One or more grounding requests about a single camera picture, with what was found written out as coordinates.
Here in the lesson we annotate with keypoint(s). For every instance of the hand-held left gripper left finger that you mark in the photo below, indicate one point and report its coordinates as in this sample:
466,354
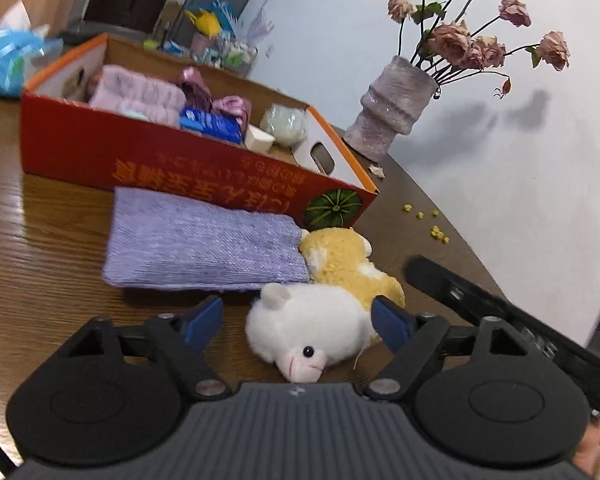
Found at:
202,322

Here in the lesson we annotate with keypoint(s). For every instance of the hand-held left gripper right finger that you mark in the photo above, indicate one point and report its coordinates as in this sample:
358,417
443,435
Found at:
392,325

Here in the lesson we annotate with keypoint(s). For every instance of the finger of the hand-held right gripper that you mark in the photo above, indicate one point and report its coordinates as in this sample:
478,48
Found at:
455,285

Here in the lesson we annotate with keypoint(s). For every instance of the yellow plush toy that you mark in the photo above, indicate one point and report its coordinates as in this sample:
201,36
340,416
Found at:
342,262

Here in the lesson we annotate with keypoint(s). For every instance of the purple knitted cloth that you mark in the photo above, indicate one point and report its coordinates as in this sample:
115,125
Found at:
200,240

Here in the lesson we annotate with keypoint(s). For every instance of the white plush toy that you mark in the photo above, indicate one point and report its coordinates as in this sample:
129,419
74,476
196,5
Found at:
310,327

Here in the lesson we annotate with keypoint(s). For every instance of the orange cardboard box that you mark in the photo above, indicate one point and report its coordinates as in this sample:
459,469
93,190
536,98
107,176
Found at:
180,175

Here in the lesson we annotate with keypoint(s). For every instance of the small blue carton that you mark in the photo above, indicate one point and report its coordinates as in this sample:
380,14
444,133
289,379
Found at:
210,125

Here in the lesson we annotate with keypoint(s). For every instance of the green bath sponge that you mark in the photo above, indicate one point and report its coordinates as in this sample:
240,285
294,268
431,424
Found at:
284,122

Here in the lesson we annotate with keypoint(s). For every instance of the purple fluffy headband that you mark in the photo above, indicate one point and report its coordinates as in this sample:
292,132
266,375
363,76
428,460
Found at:
135,92

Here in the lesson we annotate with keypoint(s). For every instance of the person's right hand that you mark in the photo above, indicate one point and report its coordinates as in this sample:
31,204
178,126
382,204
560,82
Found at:
591,452

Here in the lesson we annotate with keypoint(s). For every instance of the scattered yellow crumbs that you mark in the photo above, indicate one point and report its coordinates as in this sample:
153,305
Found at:
437,232

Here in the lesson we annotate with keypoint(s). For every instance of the fallen rose petal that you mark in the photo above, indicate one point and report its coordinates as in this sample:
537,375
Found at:
377,170

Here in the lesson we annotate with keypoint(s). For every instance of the grey textured vase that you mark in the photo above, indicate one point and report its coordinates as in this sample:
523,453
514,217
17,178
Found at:
390,105

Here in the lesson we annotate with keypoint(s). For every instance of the white makeup sponge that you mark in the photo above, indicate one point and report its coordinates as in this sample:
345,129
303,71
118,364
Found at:
259,139

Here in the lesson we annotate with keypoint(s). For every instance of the light pink scrunchie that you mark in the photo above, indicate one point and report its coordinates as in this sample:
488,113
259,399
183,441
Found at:
232,109

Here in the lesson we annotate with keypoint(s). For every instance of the dark pink scrunchie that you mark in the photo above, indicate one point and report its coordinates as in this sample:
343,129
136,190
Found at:
196,87

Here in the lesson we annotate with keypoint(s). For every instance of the dried pink rose bouquet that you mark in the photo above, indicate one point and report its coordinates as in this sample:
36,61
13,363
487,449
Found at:
460,42

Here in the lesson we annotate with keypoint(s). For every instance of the purple decorative plant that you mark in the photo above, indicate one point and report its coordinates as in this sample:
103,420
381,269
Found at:
260,27

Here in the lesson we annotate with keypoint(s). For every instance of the blue and yellow bags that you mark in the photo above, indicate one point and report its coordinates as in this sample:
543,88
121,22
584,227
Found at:
210,17

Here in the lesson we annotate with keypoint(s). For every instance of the blue tissue pack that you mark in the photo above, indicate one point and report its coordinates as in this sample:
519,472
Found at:
10,57

